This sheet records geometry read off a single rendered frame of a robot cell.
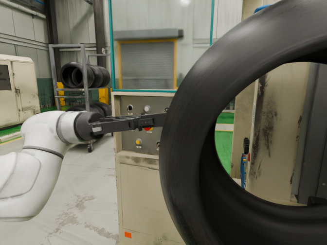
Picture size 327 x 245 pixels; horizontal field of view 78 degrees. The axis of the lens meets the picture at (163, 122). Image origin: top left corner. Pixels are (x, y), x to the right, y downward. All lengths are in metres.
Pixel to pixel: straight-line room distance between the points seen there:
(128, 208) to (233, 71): 1.20
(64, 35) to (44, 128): 11.37
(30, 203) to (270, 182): 0.68
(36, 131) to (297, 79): 0.73
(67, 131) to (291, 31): 0.49
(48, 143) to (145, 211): 0.87
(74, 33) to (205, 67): 11.34
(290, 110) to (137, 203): 0.98
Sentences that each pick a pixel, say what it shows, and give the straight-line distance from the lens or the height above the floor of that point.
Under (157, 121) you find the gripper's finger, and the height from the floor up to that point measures 1.24.
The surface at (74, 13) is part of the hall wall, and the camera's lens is 11.77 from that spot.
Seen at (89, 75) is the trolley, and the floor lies 1.41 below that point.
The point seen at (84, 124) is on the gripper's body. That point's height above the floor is 1.23.
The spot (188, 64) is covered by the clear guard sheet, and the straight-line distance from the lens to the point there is 1.04.
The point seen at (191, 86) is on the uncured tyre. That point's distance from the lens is 0.33.
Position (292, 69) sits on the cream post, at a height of 1.36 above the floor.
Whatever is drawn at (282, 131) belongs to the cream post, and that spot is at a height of 1.18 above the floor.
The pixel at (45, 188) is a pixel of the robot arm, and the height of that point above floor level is 1.08.
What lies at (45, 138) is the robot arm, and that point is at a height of 1.19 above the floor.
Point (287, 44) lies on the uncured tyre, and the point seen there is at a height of 1.38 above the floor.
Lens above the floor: 1.34
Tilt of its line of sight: 12 degrees down
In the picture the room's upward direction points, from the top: straight up
